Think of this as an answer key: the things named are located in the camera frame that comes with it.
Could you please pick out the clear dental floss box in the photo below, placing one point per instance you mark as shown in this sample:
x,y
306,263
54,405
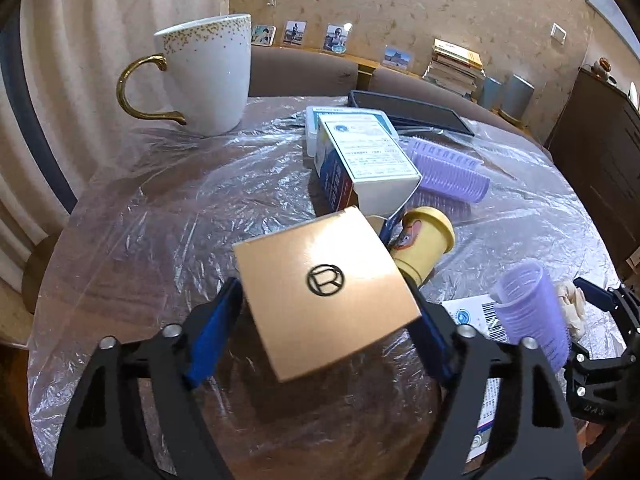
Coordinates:
x,y
311,132

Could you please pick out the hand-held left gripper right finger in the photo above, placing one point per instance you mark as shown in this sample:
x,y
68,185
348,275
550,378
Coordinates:
x,y
431,332

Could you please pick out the brown sofa back cushion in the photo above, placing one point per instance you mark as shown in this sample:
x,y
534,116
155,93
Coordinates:
x,y
300,70
410,85

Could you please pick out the beige curtain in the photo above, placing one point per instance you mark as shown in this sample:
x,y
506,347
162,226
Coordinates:
x,y
100,20

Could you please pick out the stack of books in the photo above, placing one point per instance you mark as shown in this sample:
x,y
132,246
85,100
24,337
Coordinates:
x,y
452,67

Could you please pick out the white printed flat packet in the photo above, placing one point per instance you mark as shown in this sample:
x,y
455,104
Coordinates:
x,y
475,315

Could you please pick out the yellow cartoon bottle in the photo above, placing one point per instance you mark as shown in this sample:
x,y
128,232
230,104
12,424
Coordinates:
x,y
425,245

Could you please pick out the photo frame with portrait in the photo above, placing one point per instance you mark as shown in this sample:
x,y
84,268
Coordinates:
x,y
336,35

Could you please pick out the large grey speaker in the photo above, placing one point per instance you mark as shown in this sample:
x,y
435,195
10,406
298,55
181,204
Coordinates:
x,y
517,95

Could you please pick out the white tissue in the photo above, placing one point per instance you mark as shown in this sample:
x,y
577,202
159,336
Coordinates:
x,y
570,305

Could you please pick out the dark wooden cabinet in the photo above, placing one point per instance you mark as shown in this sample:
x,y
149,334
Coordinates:
x,y
595,160

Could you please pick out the copper square box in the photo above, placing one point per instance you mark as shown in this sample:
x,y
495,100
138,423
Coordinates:
x,y
320,285

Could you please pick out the small grey speaker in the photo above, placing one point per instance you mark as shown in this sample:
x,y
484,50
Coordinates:
x,y
492,92

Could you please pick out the white wall switch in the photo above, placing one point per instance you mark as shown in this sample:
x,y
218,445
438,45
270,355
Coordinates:
x,y
558,31

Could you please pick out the photo frame with standing figure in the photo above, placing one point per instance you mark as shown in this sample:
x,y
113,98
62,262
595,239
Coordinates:
x,y
294,33

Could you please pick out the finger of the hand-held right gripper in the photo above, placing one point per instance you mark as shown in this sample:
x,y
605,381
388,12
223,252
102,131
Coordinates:
x,y
605,385
612,300

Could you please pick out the purple hair roller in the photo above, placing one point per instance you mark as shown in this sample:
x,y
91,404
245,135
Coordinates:
x,y
535,320
457,180
445,147

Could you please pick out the photo frame with building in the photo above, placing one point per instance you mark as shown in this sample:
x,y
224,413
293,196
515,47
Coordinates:
x,y
398,56

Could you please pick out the blue and white carton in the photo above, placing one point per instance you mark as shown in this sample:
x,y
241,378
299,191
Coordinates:
x,y
370,155

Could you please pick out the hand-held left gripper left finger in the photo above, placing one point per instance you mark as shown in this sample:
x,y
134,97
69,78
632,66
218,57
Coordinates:
x,y
215,330

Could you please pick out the small figurine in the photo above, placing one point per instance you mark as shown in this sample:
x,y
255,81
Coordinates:
x,y
604,69

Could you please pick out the dark blue framed mirror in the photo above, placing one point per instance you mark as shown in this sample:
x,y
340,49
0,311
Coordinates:
x,y
415,112

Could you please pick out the wooden chair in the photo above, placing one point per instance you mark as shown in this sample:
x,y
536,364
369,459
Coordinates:
x,y
37,270

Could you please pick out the photo frame with teal picture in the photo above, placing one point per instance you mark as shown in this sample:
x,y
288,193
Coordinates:
x,y
263,35

